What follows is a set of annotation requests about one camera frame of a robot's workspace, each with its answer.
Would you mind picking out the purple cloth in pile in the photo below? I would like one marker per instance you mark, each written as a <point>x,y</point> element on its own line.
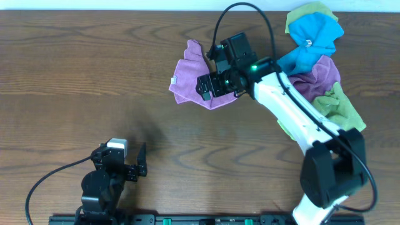
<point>315,81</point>

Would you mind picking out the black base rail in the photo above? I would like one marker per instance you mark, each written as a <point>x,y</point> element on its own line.
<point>149,219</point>

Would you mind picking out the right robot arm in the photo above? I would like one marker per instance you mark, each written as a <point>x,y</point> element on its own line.
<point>334,165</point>

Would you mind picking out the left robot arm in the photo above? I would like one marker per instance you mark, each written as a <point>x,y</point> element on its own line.
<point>102,188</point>

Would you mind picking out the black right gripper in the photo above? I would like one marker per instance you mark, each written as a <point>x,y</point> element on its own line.
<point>205,84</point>

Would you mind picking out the blue cloth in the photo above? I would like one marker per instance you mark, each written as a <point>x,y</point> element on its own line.
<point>314,35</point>

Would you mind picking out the large green cloth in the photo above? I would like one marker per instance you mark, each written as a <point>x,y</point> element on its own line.
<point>330,100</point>

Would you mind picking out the green cloth at top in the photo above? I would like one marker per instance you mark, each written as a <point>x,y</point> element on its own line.
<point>309,8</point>

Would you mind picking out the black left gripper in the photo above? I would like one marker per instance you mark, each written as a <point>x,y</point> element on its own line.
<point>132,170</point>

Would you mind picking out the purple cloth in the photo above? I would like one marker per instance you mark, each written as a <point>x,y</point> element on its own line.
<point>184,79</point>
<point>315,81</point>

